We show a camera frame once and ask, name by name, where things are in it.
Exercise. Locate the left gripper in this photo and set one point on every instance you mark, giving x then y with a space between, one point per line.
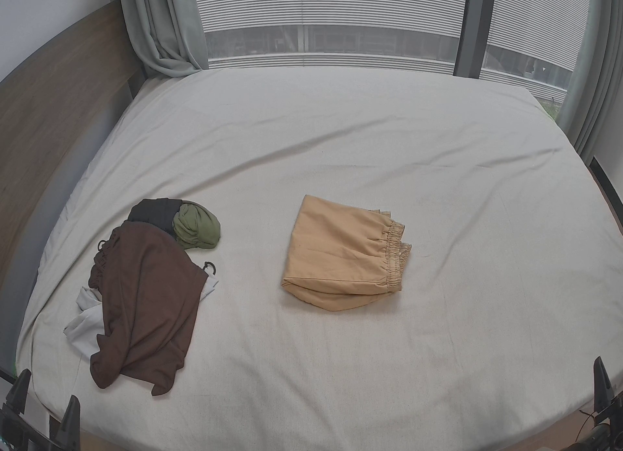
29 437

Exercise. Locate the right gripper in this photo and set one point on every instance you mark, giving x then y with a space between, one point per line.
606 424

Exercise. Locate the tan shorts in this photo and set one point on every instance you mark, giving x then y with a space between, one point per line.
336 254

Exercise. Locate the bed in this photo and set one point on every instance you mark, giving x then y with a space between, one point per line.
340 147

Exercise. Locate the white garment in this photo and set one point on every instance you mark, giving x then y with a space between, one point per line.
82 327

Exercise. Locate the brown garment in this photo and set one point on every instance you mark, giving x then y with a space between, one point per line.
146 303

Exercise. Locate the black garment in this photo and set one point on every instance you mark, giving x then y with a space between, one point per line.
151 215

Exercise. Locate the green garment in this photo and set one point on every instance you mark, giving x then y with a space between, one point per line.
197 225

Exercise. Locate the grey-green curtain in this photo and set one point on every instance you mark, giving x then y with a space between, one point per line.
598 50
160 11

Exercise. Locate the window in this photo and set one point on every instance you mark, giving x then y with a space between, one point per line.
340 1

